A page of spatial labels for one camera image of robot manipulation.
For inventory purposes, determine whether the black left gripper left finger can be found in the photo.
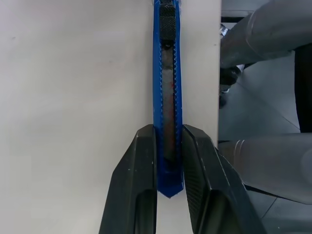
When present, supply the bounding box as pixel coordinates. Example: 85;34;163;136
98;123;158;234

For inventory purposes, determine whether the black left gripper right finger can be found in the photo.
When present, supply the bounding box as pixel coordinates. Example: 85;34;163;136
181;124;266;234

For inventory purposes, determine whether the blue utility knife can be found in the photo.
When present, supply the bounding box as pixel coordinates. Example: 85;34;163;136
152;0;185;199

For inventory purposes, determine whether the black upright bar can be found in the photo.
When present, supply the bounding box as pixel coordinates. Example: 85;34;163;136
293;45;312;134

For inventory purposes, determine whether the silver metal clamp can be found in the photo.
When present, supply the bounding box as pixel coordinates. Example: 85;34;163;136
220;23;230;39

